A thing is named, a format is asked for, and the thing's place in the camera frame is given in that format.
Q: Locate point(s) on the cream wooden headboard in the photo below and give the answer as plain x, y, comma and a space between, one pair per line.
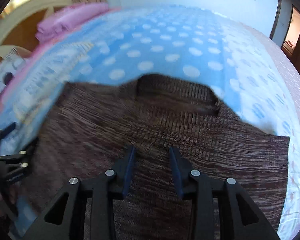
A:
18, 29

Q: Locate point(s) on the folded pink quilt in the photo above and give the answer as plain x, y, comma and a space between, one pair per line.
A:
67, 19

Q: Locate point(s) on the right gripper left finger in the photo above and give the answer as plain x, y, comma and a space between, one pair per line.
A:
64, 216

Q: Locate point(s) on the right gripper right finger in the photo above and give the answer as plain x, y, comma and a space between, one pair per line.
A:
220, 209

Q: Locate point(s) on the white patterned pillow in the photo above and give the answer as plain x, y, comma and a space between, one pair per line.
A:
10, 64

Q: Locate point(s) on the brown knit sweater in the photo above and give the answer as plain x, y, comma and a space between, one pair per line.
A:
89, 127

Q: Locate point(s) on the left hand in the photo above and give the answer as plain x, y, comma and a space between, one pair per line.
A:
8, 200

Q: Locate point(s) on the blue patterned bed sheet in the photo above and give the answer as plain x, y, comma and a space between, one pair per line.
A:
245, 69

